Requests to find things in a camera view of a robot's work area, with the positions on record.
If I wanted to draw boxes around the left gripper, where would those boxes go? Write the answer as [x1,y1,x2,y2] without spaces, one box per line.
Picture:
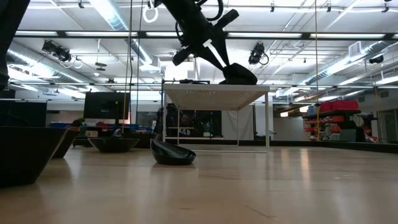
[172,9,240,73]

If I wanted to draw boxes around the black studio spotlight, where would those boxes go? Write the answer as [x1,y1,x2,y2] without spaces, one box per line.
[41,39,73,63]
[368,54,385,65]
[248,42,270,65]

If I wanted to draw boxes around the white perforated shelf rack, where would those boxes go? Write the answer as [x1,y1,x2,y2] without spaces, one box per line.
[162,83,271,153]

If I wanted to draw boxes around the black long crossbeam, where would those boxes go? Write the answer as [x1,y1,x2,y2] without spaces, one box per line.
[12,29,398,40]

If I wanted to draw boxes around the small potted plant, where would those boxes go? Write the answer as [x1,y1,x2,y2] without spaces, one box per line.
[200,119,214,138]

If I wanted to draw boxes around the white curtain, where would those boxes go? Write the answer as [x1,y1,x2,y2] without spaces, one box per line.
[221,104,256,141]

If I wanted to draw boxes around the dark GAP poster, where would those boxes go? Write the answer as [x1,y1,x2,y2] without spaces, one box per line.
[166,103,223,138]

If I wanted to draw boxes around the black thin stand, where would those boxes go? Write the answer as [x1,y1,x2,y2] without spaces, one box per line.
[160,79,181,147]

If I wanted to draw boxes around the black flat monitor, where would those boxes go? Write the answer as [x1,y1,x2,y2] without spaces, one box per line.
[83,91,131,120]

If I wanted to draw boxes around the red storage bin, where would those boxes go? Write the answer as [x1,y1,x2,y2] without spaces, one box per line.
[319,99,360,113]

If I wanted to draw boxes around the white air vent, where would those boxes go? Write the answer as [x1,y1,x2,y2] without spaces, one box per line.
[348,40,362,57]

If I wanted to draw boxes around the shelf with red bins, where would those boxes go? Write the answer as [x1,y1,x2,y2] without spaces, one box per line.
[303,99,379,142]

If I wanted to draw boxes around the black small square plate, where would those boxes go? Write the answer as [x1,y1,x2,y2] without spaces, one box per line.
[72,138,94,148]

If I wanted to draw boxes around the blue storage bins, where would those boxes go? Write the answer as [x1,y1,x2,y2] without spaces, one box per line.
[49,122,85,130]

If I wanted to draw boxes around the black wavy square bowl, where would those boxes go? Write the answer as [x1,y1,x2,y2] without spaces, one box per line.
[0,126,68,188]
[51,129,79,159]

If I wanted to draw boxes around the black partition panel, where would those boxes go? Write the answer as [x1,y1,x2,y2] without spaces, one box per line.
[0,101,48,128]

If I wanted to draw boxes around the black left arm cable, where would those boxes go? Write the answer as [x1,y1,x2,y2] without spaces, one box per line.
[198,0,225,22]

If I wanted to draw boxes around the thin black cable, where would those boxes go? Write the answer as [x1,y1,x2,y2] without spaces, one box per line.
[135,0,144,126]

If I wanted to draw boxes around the white ring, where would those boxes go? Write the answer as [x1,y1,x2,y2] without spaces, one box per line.
[142,4,159,24]

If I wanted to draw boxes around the silver ventilation duct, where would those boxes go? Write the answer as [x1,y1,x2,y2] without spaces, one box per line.
[6,39,94,94]
[90,0,162,74]
[304,40,398,86]

